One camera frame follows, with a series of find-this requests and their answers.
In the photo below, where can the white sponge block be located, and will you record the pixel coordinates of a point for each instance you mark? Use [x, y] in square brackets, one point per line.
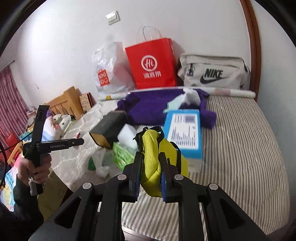
[126, 136]

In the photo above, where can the grey Nike bag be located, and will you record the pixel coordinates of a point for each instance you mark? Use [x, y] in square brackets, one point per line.
[214, 71]

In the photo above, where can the person's left hand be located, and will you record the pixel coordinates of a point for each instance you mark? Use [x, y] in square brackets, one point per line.
[26, 169]

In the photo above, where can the red striped curtain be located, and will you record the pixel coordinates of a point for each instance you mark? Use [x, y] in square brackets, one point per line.
[13, 113]

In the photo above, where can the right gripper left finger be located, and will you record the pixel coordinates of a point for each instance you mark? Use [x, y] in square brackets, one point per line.
[135, 177]

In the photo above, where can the red Haidilao paper bag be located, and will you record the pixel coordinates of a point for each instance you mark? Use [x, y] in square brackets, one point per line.
[152, 61]

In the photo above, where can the white Miniso plastic bag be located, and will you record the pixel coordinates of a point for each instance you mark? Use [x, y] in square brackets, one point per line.
[112, 72]

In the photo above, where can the white and green socks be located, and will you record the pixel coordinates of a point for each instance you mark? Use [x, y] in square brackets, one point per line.
[189, 97]

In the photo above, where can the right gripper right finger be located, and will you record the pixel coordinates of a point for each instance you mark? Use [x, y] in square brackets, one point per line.
[168, 171]

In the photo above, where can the yellow Adidas pouch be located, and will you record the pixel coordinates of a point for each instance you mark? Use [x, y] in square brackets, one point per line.
[151, 142]

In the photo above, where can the white wall switch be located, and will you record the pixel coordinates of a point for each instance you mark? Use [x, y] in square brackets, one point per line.
[112, 17]

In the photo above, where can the wooden headboard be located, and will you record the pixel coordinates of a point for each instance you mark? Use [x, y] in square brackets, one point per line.
[67, 103]

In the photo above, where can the green wet wipes pack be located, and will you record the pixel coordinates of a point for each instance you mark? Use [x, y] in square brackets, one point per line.
[122, 155]

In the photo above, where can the purple towel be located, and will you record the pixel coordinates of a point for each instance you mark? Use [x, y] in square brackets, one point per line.
[146, 107]

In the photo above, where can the dark green tea tin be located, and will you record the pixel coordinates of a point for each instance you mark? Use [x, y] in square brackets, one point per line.
[105, 133]

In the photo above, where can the panda plush toy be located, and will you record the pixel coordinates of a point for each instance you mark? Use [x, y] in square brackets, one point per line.
[62, 122]

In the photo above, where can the blue tissue pack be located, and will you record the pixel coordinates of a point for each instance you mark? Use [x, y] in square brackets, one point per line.
[183, 127]

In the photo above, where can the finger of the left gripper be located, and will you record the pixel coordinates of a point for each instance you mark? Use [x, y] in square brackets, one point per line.
[40, 119]
[64, 144]

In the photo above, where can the translucent drawstring pouch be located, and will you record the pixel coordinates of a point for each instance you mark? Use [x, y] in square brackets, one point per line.
[104, 163]

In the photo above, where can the brown door frame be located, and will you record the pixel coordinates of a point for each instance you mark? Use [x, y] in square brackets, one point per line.
[255, 45]

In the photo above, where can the green sachet packet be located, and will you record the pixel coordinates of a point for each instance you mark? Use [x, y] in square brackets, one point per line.
[91, 165]

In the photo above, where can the striped mattress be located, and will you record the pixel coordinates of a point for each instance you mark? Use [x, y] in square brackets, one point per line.
[240, 154]

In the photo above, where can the purple plush toy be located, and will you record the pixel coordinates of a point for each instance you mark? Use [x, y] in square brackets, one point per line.
[48, 114]

